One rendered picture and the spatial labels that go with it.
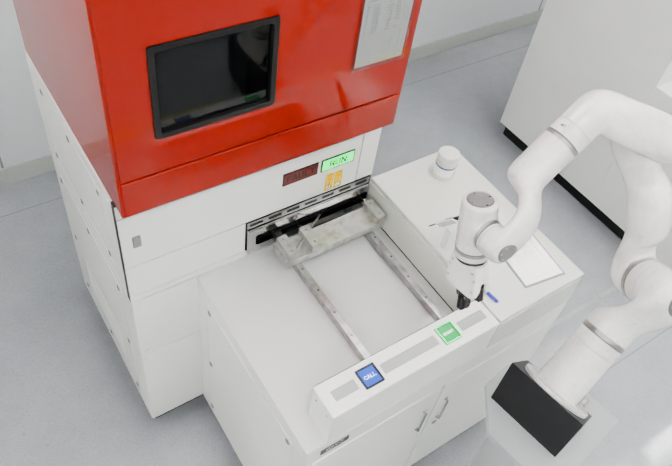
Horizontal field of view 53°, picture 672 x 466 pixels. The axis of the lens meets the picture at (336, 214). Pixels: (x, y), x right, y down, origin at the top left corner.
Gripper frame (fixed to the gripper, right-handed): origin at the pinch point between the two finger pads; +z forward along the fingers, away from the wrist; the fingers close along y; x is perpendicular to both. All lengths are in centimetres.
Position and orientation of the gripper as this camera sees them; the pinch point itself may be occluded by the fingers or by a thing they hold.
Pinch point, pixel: (463, 301)
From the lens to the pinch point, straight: 173.5
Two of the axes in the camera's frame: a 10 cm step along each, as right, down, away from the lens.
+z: 0.0, 7.9, 6.1
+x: 8.3, -3.4, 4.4
